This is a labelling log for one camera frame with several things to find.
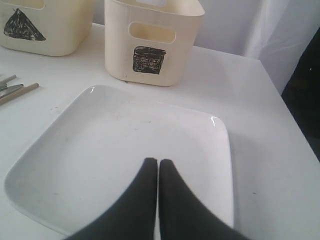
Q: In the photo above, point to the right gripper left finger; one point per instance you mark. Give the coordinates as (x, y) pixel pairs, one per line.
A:
(133, 215)

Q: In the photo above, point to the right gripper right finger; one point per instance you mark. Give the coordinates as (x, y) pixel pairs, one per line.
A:
(182, 216)

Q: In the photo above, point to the wooden chopstick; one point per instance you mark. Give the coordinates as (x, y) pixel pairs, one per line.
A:
(18, 93)

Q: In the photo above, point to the steel spoon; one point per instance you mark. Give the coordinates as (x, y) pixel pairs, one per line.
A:
(6, 80)

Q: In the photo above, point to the white square plate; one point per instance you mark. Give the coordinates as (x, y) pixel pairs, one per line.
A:
(87, 157)

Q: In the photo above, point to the cream bin with square mark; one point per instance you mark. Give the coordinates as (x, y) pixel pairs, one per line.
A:
(150, 44)

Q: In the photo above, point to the steel table knife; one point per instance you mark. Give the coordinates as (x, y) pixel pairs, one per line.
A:
(9, 90)

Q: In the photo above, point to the cream bin with triangle mark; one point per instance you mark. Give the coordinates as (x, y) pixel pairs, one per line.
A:
(45, 27)

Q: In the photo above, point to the white curtain backdrop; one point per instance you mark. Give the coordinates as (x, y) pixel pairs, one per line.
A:
(275, 32)

